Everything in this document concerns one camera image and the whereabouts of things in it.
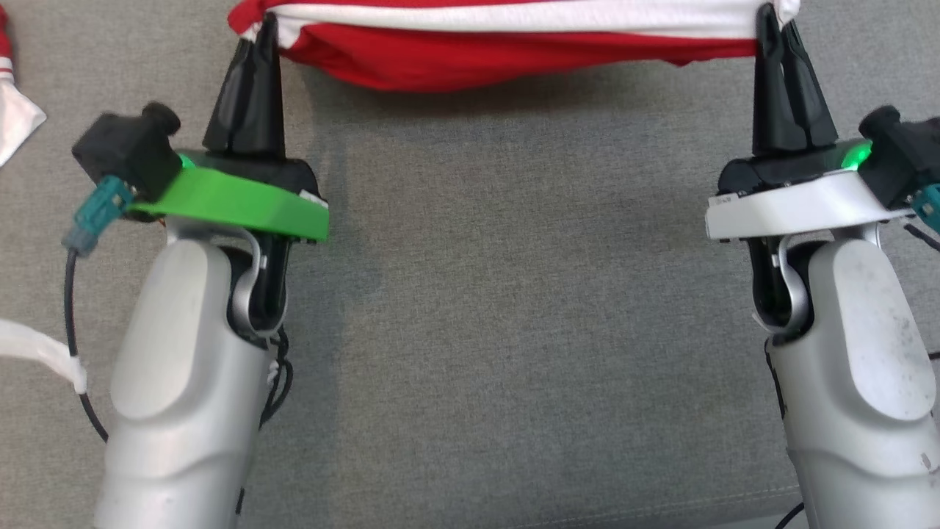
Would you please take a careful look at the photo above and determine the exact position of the black camera cable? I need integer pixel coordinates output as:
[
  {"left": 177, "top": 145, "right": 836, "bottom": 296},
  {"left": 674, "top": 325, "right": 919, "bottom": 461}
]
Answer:
[
  {"left": 64, "top": 248, "right": 109, "bottom": 443},
  {"left": 903, "top": 223, "right": 940, "bottom": 252}
]

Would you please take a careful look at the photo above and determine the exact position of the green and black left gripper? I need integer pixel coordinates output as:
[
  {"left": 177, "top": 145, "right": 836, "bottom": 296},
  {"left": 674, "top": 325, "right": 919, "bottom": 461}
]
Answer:
[{"left": 125, "top": 12, "right": 330, "bottom": 243}]

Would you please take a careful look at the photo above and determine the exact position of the teal camera connector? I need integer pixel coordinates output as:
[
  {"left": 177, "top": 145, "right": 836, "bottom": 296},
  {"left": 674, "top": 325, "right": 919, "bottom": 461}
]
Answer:
[
  {"left": 62, "top": 176, "right": 134, "bottom": 258},
  {"left": 909, "top": 184, "right": 940, "bottom": 236}
]

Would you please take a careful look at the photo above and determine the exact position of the white tape tag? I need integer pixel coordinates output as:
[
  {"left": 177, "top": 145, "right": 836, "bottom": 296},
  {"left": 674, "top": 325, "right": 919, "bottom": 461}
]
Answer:
[{"left": 0, "top": 319, "right": 88, "bottom": 395}]

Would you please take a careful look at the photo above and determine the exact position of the teal left camera connector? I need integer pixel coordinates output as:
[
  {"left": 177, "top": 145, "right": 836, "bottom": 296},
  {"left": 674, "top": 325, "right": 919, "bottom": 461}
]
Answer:
[{"left": 62, "top": 176, "right": 134, "bottom": 258}]

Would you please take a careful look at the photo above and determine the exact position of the grey fabric sofa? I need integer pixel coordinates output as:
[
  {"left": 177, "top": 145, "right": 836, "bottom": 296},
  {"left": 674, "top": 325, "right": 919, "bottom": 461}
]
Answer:
[{"left": 0, "top": 0, "right": 940, "bottom": 529}]

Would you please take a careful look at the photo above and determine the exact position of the white and red garment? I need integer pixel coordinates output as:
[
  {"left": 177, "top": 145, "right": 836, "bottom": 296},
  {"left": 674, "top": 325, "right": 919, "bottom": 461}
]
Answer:
[{"left": 0, "top": 11, "right": 47, "bottom": 168}]

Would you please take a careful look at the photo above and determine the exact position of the red and white shirt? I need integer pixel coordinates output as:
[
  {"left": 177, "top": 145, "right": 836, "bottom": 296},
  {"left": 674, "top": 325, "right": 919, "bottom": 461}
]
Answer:
[{"left": 228, "top": 0, "right": 801, "bottom": 93}]

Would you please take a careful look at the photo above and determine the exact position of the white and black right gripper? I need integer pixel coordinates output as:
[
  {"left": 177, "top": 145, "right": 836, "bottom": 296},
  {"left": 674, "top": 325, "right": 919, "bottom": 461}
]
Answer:
[{"left": 705, "top": 3, "right": 915, "bottom": 241}]

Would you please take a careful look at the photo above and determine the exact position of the teal right camera connector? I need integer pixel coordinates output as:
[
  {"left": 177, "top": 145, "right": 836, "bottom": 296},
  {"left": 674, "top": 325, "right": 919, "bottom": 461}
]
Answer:
[{"left": 909, "top": 184, "right": 940, "bottom": 236}]

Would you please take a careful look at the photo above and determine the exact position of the black left arm cable bundle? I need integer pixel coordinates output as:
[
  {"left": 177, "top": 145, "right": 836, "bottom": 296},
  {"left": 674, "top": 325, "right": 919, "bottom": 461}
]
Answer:
[{"left": 259, "top": 329, "right": 294, "bottom": 430}]

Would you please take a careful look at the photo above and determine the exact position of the black right camera cable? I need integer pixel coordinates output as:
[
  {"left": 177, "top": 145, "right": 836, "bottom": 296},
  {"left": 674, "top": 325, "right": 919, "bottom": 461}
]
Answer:
[{"left": 903, "top": 223, "right": 940, "bottom": 252}]

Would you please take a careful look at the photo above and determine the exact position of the black left camera cable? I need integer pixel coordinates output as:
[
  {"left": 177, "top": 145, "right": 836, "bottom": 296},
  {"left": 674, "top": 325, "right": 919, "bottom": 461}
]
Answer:
[{"left": 64, "top": 248, "right": 109, "bottom": 443}]

